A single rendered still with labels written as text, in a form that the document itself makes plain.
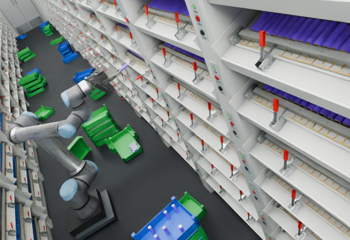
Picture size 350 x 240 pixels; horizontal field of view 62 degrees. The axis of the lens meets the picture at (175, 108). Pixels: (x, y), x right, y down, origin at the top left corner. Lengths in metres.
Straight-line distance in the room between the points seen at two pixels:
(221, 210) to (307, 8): 1.75
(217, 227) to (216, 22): 1.52
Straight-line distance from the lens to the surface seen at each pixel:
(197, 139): 1.80
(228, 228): 2.06
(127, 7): 1.45
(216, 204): 2.18
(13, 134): 2.15
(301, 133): 0.83
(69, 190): 2.32
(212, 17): 0.82
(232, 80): 0.91
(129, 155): 2.86
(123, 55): 2.23
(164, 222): 1.72
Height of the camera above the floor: 1.75
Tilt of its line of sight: 34 degrees down
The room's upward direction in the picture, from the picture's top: 24 degrees counter-clockwise
